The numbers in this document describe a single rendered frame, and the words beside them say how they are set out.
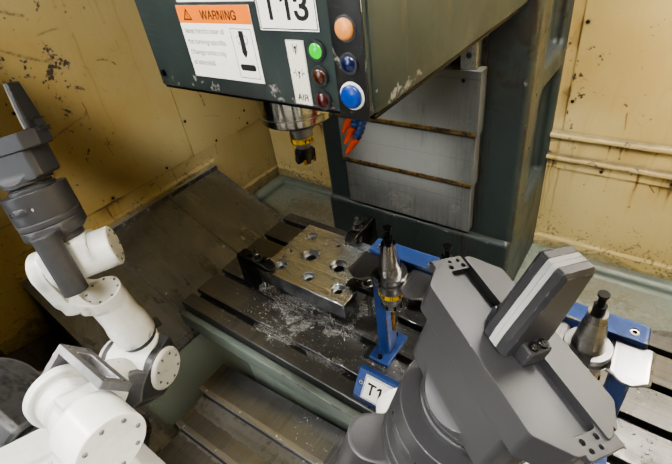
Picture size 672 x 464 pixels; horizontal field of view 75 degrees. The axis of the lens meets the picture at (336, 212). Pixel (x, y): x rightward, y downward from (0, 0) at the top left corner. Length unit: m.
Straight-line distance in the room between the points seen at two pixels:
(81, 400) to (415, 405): 0.31
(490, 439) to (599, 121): 1.40
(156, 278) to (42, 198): 1.10
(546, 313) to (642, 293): 1.62
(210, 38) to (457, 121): 0.75
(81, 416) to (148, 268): 1.36
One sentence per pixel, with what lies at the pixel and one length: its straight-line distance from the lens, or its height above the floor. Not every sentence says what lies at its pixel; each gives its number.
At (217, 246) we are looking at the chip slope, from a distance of 1.85.
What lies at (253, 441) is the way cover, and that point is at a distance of 1.23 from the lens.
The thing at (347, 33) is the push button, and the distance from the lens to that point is 0.53.
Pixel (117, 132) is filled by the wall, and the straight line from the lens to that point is 1.85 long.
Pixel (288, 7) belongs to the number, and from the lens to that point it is 0.59.
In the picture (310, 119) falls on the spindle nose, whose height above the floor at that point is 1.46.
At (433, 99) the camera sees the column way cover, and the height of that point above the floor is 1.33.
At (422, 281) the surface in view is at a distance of 0.81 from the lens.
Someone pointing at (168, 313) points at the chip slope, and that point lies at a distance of 1.71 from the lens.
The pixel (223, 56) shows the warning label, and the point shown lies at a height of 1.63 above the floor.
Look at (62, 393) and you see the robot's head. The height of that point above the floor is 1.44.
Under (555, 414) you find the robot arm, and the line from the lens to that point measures 0.25.
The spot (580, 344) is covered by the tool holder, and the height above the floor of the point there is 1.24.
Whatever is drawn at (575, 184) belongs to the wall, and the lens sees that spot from 1.71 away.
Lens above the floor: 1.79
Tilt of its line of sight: 35 degrees down
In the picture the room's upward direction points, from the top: 9 degrees counter-clockwise
